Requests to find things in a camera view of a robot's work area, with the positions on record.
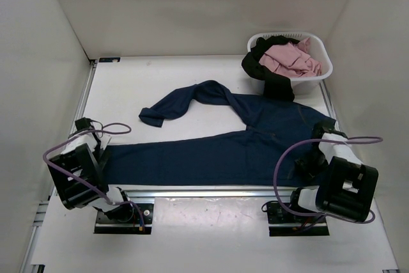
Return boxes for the aluminium front rail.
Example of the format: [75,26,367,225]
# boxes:
[33,188,301,222]

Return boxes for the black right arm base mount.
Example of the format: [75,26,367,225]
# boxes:
[261,201,330,237]

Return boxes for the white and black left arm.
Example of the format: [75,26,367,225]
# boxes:
[43,117,135,222]

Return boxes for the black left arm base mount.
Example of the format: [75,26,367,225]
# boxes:
[94,199,155,235]

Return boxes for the aluminium frame rail right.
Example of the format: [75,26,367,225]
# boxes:
[320,81,341,130]

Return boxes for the aluminium frame rail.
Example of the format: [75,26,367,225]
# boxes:
[69,59,98,136]
[320,81,341,130]

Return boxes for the pink garment in basket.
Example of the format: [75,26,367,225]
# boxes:
[259,38,322,78]

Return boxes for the white plastic laundry basket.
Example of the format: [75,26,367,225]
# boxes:
[242,31,333,95]

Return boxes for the dark blue denim trousers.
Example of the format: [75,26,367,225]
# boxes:
[104,81,333,187]

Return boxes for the aluminium frame rail left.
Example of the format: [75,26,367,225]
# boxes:
[69,59,98,136]

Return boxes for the blue white label sticker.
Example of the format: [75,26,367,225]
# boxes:
[98,57,121,63]

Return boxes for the black garment over basket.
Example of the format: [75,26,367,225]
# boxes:
[242,35,300,102]

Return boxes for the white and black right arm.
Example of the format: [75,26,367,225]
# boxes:
[287,120,378,222]

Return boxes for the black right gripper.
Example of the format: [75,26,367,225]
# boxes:
[294,146,328,183]

